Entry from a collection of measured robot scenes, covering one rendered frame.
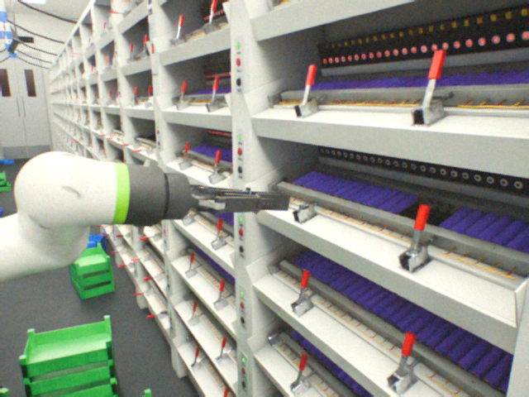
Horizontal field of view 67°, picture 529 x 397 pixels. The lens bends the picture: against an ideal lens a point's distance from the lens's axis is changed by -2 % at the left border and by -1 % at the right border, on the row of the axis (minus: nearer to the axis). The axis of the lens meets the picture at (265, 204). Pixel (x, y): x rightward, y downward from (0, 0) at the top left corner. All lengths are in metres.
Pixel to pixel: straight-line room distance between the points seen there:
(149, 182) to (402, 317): 0.50
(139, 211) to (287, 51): 0.52
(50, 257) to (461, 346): 0.65
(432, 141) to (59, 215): 0.48
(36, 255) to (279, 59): 0.62
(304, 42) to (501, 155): 0.60
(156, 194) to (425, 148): 0.37
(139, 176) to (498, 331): 0.50
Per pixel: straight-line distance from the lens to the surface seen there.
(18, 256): 0.68
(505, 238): 0.62
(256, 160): 0.92
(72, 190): 0.58
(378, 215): 0.69
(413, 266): 0.59
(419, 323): 0.76
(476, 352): 0.72
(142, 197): 0.60
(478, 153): 0.51
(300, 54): 0.97
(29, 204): 0.59
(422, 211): 0.59
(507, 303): 0.55
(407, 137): 0.56
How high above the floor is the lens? 1.18
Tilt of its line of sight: 15 degrees down
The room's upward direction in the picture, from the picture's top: straight up
